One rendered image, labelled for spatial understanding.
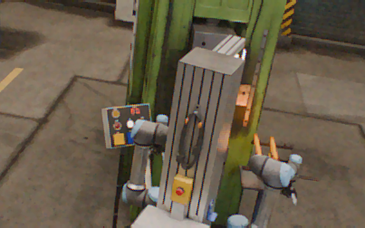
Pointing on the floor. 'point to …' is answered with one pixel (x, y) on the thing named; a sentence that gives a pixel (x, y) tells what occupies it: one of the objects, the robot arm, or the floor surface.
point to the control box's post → (119, 186)
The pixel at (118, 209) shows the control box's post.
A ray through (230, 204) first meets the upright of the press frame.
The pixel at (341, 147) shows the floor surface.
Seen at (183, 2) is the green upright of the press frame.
